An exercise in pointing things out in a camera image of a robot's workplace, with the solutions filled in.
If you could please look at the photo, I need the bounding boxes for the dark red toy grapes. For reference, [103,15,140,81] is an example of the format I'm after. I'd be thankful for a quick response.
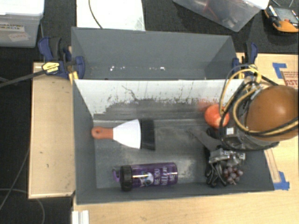
[221,165,244,186]

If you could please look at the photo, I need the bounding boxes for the dark grey flat tool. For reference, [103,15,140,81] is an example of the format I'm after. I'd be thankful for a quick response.
[187,126,222,154]

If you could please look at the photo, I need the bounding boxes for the red-orange toy fruit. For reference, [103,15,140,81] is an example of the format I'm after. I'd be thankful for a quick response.
[204,103,231,129]

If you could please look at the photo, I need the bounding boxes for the purple bottle with black cap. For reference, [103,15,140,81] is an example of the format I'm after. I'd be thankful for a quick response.
[113,162,179,192]

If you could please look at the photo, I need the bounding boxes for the grey metal bin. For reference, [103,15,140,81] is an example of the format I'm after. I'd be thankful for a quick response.
[70,26,276,205]

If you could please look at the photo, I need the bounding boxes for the pale wood board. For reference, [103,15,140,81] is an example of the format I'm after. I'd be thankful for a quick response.
[28,62,77,199]

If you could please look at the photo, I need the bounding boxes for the orange handled paint brush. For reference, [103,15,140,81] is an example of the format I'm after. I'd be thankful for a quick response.
[91,118,156,151]

